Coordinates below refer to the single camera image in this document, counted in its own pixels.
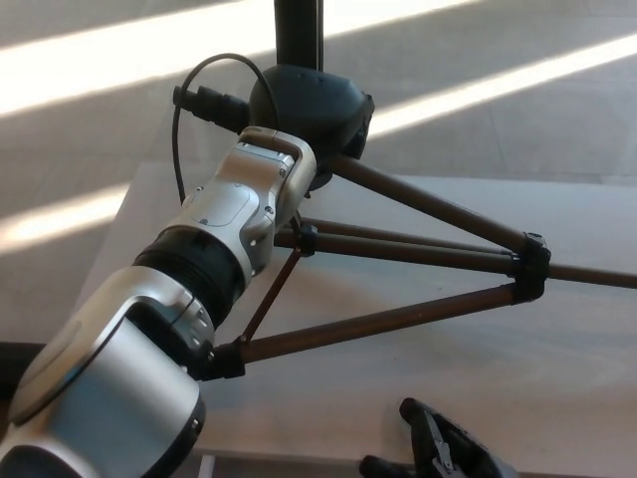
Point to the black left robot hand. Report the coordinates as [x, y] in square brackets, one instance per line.
[313, 109]

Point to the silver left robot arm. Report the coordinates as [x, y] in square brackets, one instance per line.
[99, 398]

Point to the black vertical pole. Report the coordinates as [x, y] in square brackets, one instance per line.
[298, 30]

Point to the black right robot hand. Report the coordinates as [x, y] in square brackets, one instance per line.
[458, 458]

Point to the white table leg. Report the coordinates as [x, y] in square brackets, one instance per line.
[206, 463]

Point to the brown and black tripod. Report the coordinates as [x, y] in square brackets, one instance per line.
[398, 316]

